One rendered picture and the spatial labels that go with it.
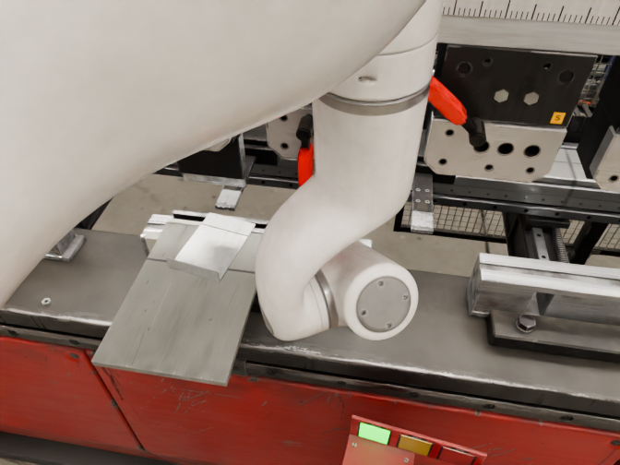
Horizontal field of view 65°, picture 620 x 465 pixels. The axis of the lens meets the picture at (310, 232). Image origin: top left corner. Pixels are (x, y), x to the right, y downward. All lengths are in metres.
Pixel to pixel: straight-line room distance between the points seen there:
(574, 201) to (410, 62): 0.77
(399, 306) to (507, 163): 0.24
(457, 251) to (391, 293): 1.73
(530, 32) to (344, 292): 0.32
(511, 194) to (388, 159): 0.67
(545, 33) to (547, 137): 0.12
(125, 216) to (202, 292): 1.74
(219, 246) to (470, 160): 0.39
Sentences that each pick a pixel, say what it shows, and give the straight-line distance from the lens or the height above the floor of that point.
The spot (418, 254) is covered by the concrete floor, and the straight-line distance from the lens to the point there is 2.17.
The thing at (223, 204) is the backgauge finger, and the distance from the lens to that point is 0.85.
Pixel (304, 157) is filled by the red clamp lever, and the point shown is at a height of 1.21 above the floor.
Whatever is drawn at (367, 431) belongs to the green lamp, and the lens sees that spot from 0.82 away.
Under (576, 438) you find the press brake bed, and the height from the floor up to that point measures 0.74.
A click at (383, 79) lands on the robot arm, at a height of 1.40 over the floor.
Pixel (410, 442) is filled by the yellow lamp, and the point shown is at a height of 0.82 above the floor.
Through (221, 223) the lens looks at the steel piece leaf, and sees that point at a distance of 0.82.
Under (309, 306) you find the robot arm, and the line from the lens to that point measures 0.52.
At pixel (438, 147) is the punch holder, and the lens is 0.62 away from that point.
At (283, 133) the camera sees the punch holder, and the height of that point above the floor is 1.21.
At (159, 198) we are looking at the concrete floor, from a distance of 2.49.
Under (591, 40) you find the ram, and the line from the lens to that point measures 0.59.
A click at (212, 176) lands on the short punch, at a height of 1.09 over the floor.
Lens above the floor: 1.56
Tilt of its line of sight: 45 degrees down
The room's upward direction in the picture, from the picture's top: straight up
